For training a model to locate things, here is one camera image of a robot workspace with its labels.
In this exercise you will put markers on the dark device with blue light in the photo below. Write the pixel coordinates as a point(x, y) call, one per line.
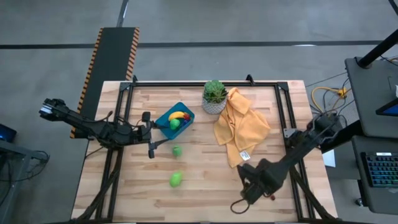
point(6, 133)

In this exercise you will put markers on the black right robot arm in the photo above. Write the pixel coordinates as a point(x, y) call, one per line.
point(298, 155)

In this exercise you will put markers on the round green toy fruit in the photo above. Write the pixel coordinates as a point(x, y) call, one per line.
point(174, 124)

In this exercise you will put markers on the grey metal cart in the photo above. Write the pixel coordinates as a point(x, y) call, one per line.
point(12, 149)

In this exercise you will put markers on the yellow waffle cloth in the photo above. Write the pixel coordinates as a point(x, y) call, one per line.
point(239, 124)

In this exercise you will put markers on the yellow toy banana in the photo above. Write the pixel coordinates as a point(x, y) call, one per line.
point(175, 115)

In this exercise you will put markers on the monitor with blue screen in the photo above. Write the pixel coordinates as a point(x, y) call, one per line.
point(391, 109)

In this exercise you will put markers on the ribbed green toy pepper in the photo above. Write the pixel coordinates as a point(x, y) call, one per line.
point(177, 151)

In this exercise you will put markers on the black metal pole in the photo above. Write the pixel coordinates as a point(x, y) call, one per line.
point(376, 49)

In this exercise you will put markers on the white paper sheet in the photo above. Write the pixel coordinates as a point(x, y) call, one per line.
point(329, 158)

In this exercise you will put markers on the black mat with orange stripes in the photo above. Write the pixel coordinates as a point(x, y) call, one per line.
point(109, 56)

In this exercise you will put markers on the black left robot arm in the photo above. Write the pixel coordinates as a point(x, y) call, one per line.
point(93, 127)

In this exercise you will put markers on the backlit computer keyboard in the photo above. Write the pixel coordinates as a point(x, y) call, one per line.
point(382, 169)

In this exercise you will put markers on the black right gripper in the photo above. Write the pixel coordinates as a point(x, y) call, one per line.
point(261, 179)

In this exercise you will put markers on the silver mounting bracket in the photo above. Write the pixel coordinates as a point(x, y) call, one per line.
point(289, 133)

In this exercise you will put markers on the teal plastic container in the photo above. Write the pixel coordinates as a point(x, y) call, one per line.
point(164, 130)

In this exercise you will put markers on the desk caster wheel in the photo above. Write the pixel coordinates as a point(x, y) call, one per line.
point(359, 202)

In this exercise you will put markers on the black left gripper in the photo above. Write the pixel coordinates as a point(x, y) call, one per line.
point(140, 135)

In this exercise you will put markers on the black aluminium table frame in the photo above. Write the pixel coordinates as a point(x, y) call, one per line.
point(171, 84)

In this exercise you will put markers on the potted succulent in patterned pot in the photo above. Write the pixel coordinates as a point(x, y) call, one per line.
point(214, 93)

